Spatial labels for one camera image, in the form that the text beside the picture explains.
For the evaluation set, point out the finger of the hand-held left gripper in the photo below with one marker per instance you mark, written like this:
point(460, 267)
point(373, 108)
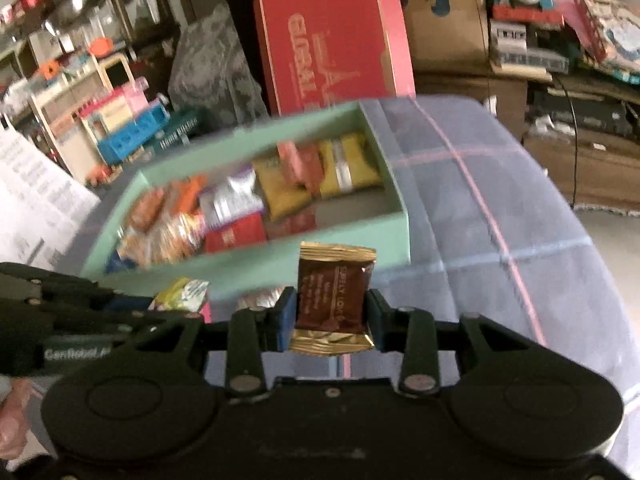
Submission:
point(130, 304)

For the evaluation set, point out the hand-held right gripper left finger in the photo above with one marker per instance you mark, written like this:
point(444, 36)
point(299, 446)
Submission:
point(285, 312)

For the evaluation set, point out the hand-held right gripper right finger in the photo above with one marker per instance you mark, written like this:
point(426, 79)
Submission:
point(375, 312)

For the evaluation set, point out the brown gold snack packet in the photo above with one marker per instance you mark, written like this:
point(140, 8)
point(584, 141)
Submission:
point(330, 295)

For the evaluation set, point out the yellow green snack packet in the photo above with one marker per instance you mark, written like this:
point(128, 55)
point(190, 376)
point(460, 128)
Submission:
point(182, 294)

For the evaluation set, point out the green cardboard box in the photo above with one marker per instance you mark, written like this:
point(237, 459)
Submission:
point(225, 272)

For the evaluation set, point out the person's left hand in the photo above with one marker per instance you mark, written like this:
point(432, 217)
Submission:
point(15, 410)

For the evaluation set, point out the dark red snack packet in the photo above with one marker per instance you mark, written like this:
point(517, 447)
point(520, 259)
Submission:
point(290, 225)

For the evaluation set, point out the purple silver snack packet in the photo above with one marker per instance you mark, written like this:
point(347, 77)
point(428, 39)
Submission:
point(230, 200)

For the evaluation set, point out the white printed sheet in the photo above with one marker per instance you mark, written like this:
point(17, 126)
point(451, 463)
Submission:
point(35, 200)

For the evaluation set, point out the yellow silver-banded snack packet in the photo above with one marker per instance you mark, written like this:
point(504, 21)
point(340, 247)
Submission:
point(350, 165)

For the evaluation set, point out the blue toy rack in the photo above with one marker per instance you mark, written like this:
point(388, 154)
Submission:
point(125, 140)

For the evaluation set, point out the plaid blanket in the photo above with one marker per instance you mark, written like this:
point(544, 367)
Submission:
point(500, 185)

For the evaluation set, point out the teal toy box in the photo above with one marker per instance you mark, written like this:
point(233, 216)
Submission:
point(182, 130)

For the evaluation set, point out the pink toy house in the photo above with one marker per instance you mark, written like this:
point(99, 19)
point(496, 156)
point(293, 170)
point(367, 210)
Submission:
point(117, 105)

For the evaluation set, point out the cream toy kitchen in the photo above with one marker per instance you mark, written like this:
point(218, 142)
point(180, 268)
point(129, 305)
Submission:
point(60, 110)

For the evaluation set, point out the grey lace cloth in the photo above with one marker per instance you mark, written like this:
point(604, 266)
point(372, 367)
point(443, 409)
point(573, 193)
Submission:
point(215, 70)

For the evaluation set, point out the orange toy bowl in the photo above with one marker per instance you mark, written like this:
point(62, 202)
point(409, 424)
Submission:
point(102, 46)

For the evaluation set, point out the red gift box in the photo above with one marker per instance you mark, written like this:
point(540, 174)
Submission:
point(330, 35)

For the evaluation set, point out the bear print cardboard box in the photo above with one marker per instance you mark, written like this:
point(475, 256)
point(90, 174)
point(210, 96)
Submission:
point(450, 35)

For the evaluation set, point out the metal bowl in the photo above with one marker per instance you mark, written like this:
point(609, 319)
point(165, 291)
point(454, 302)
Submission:
point(75, 5)

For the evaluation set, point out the pink printed box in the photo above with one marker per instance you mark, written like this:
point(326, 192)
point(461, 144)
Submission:
point(610, 35)

